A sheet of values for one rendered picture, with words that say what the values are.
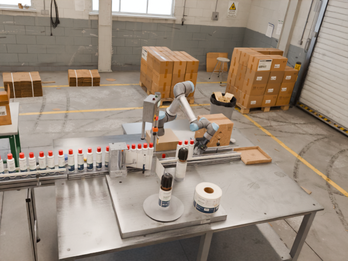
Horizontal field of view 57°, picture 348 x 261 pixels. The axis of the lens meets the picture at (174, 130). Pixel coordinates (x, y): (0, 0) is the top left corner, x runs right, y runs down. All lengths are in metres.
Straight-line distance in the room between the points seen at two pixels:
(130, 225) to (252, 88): 4.64
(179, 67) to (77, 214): 4.35
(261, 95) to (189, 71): 1.53
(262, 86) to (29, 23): 5.09
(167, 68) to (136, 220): 4.24
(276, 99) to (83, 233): 5.41
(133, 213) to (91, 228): 0.30
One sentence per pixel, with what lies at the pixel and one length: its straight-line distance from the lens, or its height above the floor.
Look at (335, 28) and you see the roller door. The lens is 7.07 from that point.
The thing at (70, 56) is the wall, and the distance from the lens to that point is 8.07.
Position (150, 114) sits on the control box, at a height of 1.36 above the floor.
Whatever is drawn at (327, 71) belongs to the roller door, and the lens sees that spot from 7.10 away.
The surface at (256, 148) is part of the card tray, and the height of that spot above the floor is 0.84.
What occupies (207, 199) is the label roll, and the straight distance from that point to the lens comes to 2.38.
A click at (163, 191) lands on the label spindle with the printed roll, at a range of 2.32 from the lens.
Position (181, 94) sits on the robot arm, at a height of 1.45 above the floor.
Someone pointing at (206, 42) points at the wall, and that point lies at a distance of 9.00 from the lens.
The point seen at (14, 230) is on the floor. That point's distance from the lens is 3.67.
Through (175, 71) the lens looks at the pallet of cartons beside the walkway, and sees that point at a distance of 6.27.
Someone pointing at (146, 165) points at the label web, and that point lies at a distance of 2.75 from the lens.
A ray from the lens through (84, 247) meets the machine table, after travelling 2.25.
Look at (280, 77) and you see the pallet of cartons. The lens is 6.78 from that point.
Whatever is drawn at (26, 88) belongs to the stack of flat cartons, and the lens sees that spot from 6.59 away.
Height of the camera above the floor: 2.49
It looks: 27 degrees down
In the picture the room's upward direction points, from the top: 7 degrees clockwise
